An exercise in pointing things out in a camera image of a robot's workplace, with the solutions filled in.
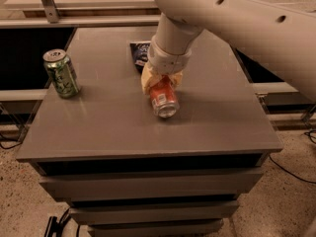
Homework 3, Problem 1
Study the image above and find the blue chip bag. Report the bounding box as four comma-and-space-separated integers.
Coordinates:
129, 41, 150, 73

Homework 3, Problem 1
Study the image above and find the metal railing frame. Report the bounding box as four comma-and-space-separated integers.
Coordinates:
1, 0, 160, 19

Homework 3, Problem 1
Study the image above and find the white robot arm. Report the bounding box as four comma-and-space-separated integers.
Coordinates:
141, 0, 316, 100

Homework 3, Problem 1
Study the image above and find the black cable on floor left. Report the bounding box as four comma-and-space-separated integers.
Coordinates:
0, 130, 24, 150

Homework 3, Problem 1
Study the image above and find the black cable on floor right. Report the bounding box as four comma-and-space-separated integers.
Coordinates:
269, 154, 316, 185

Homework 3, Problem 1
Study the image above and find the red coke can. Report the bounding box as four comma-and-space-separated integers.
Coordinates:
149, 76, 180, 119

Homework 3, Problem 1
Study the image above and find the green soda can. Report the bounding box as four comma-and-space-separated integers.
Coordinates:
42, 49, 80, 99

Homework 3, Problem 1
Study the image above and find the black cable on floor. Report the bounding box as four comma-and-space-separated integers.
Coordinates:
0, 130, 24, 150
269, 154, 316, 185

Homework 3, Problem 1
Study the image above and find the grey drawer cabinet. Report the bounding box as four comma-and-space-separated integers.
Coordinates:
17, 27, 282, 237

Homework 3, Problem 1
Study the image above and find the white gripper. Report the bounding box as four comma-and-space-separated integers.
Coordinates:
141, 38, 192, 95

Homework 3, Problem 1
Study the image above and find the black device on floor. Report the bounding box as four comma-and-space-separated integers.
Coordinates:
43, 208, 71, 237

